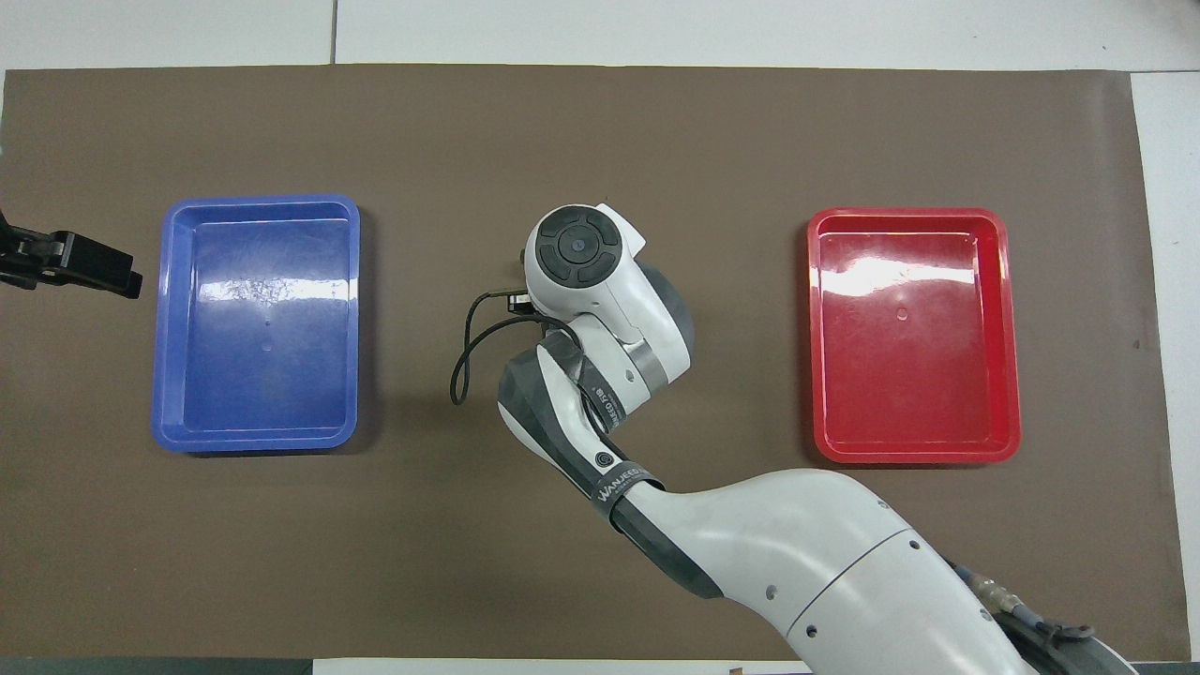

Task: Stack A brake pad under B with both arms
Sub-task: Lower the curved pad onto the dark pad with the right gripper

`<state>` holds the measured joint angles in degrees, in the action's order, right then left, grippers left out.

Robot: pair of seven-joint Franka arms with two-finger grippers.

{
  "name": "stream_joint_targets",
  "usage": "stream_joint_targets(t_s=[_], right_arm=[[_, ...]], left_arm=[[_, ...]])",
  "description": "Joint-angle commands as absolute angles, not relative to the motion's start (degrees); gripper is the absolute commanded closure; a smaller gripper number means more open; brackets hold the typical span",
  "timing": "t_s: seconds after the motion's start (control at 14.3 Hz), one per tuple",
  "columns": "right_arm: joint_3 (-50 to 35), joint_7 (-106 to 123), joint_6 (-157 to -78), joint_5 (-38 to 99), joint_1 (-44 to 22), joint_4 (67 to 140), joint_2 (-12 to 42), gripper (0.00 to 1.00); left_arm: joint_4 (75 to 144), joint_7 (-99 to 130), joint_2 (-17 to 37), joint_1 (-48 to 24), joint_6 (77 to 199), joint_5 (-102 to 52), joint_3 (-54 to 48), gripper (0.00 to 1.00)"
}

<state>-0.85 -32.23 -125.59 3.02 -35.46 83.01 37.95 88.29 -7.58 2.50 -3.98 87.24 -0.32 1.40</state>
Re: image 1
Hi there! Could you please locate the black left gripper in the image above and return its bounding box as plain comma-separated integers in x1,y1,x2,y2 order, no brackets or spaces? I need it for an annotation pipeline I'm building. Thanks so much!
0,211,144,300

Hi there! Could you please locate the blue plastic tray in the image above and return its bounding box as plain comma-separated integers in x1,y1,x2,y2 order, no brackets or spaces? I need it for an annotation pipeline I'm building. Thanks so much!
151,194,362,455

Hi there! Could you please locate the brown table mat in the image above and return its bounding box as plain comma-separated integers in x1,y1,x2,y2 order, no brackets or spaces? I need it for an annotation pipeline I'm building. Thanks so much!
0,64,1192,662

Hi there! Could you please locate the red plastic tray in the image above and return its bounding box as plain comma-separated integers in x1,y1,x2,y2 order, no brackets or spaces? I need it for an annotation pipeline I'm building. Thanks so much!
806,207,1023,466

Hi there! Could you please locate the grey arm cable connector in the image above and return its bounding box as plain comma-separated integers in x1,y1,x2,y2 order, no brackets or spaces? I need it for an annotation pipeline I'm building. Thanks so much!
945,561,1100,659

